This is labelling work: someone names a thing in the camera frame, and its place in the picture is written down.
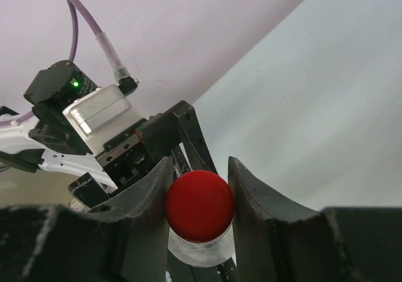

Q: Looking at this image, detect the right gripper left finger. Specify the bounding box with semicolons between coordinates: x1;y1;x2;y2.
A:
1;157;173;281

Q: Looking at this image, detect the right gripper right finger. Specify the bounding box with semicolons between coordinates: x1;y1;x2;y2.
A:
228;157;401;281

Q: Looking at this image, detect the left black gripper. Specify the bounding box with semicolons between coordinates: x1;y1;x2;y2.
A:
68;101;217;209

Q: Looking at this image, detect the red cap water bottle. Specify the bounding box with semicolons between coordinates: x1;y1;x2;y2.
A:
165;170;235;268

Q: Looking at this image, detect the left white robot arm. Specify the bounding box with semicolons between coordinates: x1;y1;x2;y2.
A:
1;60;215;209

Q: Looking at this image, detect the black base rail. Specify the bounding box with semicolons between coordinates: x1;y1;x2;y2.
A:
166;228;239;281

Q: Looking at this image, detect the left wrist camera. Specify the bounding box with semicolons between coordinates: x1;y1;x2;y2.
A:
63;84;143;156

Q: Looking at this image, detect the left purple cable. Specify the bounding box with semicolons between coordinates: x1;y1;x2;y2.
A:
0;0;141;129

